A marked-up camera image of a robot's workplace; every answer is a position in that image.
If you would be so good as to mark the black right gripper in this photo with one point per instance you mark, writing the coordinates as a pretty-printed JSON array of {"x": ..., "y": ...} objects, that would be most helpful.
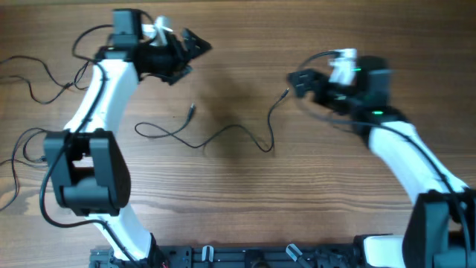
[{"x": 309, "y": 84}]

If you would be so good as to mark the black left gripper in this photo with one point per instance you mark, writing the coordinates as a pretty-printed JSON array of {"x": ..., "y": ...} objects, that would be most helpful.
[{"x": 181, "y": 60}]

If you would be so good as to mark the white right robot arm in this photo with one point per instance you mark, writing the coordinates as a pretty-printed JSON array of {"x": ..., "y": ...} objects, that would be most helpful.
[{"x": 441, "y": 229}]

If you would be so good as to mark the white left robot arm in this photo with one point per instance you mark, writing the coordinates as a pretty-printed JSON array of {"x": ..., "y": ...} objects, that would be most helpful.
[{"x": 86, "y": 168}]

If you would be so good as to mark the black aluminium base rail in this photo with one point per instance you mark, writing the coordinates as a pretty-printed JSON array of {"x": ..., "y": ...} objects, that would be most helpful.
[{"x": 329, "y": 255}]

